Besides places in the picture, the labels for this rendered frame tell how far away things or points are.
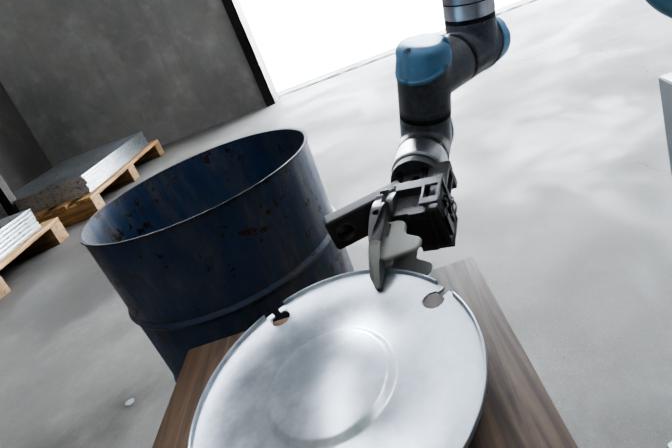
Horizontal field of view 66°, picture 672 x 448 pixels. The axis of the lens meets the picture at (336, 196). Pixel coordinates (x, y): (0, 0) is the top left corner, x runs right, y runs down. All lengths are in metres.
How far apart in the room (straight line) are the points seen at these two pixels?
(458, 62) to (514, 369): 0.43
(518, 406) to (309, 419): 0.17
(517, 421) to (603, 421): 0.46
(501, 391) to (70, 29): 4.63
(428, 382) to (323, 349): 0.12
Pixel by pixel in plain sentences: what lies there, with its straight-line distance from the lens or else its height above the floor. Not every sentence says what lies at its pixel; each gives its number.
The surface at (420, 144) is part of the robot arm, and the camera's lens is 0.72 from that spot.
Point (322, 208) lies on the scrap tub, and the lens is 0.88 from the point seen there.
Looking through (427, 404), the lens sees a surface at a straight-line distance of 0.45.
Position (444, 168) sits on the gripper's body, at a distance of 0.68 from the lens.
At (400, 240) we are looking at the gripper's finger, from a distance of 0.58.
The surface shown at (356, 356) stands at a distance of 0.50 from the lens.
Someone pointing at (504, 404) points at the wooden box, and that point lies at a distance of 0.47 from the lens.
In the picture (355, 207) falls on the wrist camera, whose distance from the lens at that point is 0.67.
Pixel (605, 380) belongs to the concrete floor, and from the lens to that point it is 0.96.
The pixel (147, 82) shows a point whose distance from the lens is 4.70.
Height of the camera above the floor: 0.69
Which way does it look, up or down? 21 degrees down
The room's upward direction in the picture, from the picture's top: 22 degrees counter-clockwise
